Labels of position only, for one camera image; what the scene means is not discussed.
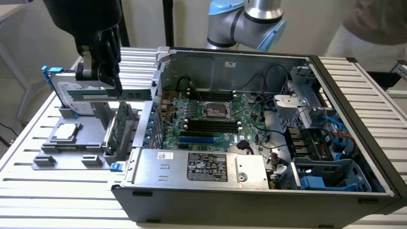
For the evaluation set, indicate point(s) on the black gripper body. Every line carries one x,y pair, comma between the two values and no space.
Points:
83,16

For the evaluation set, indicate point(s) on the green RAM stick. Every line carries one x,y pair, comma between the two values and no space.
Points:
135,94

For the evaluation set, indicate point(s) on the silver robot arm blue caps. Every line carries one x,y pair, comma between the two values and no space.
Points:
254,21

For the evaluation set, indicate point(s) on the black RAM slot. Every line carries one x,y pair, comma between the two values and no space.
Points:
211,130
218,96
211,126
211,123
217,92
211,120

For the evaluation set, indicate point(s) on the blue expansion slot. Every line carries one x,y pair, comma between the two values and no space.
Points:
195,139

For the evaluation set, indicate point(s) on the black expansion slot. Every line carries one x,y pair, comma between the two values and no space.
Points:
187,146

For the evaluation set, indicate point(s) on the hard disk with blue rails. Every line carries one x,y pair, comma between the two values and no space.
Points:
63,83

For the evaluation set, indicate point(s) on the green graphics card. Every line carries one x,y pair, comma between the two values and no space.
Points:
119,128

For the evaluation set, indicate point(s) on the grey parts rack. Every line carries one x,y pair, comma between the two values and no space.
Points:
92,133

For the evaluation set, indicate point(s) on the black stand pole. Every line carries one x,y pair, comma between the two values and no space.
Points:
168,21

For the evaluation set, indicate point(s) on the silver CPU chip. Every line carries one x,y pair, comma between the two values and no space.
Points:
67,132

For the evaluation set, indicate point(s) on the CPU socket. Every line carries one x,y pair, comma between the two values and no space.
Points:
217,110

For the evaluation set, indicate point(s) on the blue plastic clip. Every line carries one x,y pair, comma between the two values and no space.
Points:
116,167

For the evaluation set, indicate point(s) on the silver power supply unit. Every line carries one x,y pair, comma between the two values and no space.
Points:
178,167

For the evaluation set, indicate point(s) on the green motherboard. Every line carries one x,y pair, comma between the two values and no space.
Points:
251,126

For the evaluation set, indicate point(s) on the metal drive cage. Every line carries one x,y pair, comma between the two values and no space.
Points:
302,81

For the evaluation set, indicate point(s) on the open black PC case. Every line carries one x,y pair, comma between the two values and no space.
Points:
222,205

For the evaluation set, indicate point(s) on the grey disk bay blue clips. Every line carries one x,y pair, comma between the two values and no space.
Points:
334,171

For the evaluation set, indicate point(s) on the black box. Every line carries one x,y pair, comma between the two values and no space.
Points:
382,78

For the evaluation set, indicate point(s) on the person in beige clothes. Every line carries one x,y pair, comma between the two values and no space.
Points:
375,21

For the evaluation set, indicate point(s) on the silver metal rail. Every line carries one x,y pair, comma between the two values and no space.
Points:
399,71

